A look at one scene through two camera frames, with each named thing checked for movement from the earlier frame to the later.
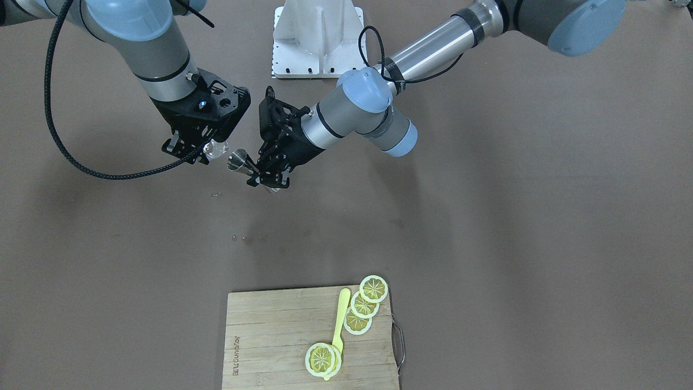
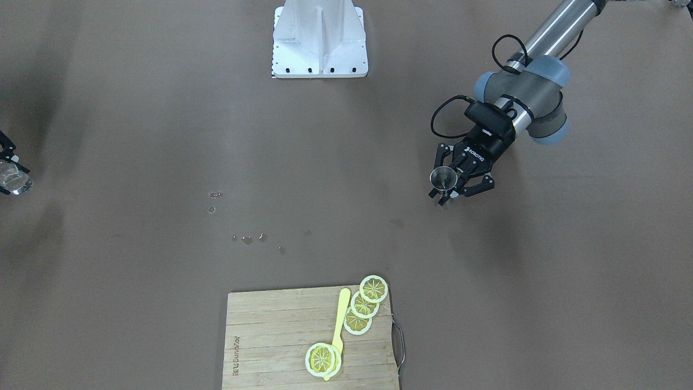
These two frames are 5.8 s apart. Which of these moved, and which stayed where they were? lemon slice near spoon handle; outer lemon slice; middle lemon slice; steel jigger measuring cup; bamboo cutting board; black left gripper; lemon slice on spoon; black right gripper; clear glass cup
Moved: clear glass cup; black left gripper; steel jigger measuring cup; black right gripper
Stayed: lemon slice near spoon handle; bamboo cutting board; outer lemon slice; middle lemon slice; lemon slice on spoon
